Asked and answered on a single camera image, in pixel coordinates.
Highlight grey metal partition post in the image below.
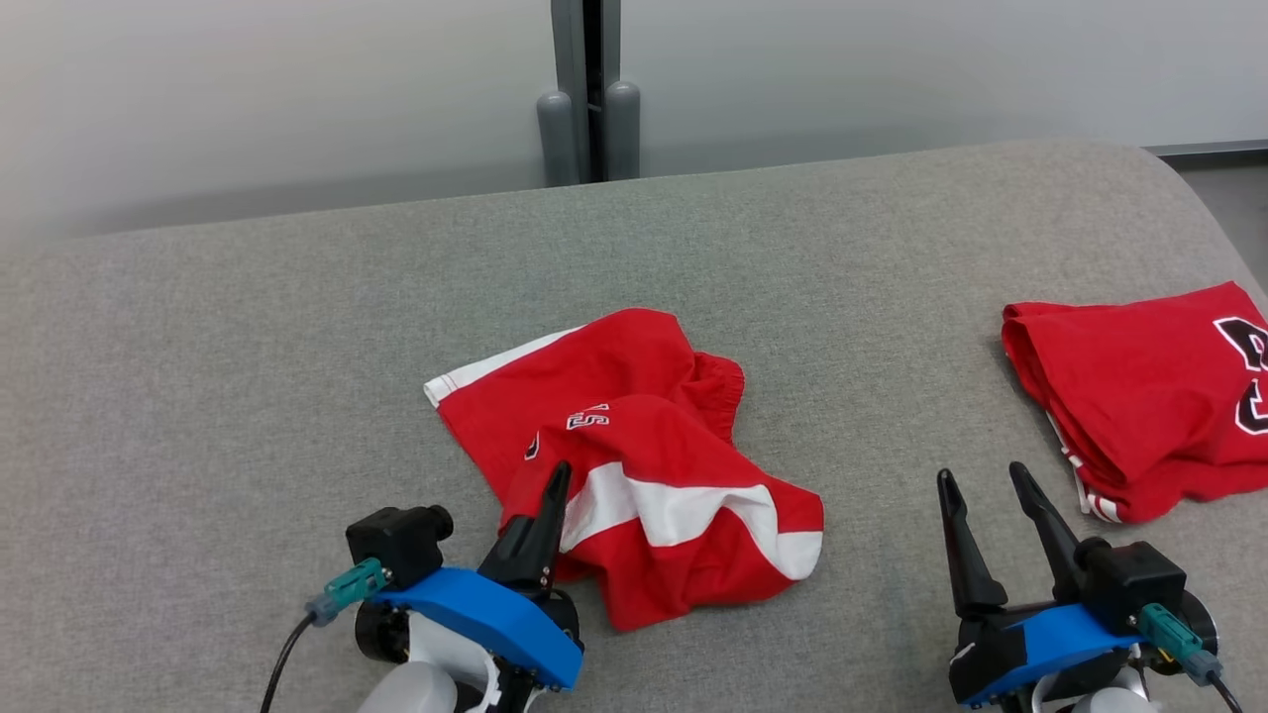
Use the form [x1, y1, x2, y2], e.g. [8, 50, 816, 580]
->
[551, 0, 623, 184]

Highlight red jersey with white sleeves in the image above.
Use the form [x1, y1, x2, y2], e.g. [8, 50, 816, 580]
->
[1001, 281, 1268, 525]

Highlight teal right camera connector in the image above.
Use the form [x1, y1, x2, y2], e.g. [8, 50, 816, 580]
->
[1137, 604, 1224, 686]

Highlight teal left camera connector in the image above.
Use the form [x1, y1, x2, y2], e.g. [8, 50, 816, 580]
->
[305, 557, 389, 627]

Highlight teal camera connector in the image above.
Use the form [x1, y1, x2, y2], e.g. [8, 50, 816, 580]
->
[1137, 604, 1224, 686]
[305, 557, 389, 627]

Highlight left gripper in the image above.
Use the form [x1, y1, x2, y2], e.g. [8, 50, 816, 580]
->
[355, 460, 585, 713]

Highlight grey cylinder post foot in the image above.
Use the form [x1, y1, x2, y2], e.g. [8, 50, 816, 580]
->
[536, 91, 581, 189]
[604, 81, 642, 181]

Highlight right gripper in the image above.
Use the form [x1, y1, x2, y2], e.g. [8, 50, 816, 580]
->
[936, 461, 1219, 713]

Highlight black left camera cable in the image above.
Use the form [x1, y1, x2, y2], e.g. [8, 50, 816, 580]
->
[260, 612, 318, 713]

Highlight blue right camera bracket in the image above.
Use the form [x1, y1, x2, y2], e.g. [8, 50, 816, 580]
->
[956, 604, 1145, 709]

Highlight red shorts with white stripes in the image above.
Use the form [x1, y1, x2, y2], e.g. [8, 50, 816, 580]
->
[424, 307, 825, 633]

